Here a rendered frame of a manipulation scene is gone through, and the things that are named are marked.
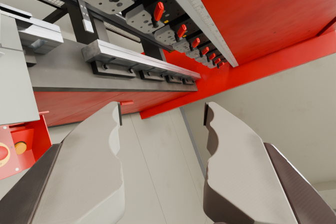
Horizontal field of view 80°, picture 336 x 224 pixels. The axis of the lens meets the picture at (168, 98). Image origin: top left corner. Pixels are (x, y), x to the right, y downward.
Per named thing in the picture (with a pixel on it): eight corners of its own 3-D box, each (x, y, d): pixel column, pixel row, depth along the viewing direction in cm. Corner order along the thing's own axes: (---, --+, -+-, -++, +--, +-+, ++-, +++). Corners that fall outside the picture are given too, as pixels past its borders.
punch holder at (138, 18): (123, 22, 63) (169, -6, 56) (115, -3, 63) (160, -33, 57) (147, 35, 76) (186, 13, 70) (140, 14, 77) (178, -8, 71)
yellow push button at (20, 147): (10, 153, 66) (14, 156, 65) (11, 143, 65) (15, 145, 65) (22, 150, 70) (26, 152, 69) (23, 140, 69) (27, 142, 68)
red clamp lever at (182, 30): (188, 30, 74) (179, 42, 83) (184, 19, 74) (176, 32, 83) (183, 30, 73) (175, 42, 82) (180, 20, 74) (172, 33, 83)
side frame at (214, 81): (141, 119, 275) (343, 49, 187) (123, 61, 284) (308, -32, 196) (150, 117, 298) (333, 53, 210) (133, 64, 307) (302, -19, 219)
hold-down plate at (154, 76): (141, 79, 125) (145, 77, 123) (138, 71, 125) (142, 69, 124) (161, 81, 152) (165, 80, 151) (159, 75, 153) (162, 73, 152)
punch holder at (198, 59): (194, 60, 136) (217, 49, 130) (190, 48, 137) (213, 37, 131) (199, 63, 150) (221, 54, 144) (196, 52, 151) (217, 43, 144)
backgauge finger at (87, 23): (73, 29, 70) (83, 22, 68) (54, -37, 73) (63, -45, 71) (98, 37, 81) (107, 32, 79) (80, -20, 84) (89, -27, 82)
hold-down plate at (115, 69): (93, 74, 88) (98, 71, 87) (90, 62, 88) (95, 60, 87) (132, 78, 115) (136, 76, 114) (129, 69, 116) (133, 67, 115)
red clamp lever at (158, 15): (165, 9, 55) (158, 27, 65) (161, -5, 56) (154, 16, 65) (159, 10, 55) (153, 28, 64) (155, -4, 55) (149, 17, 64)
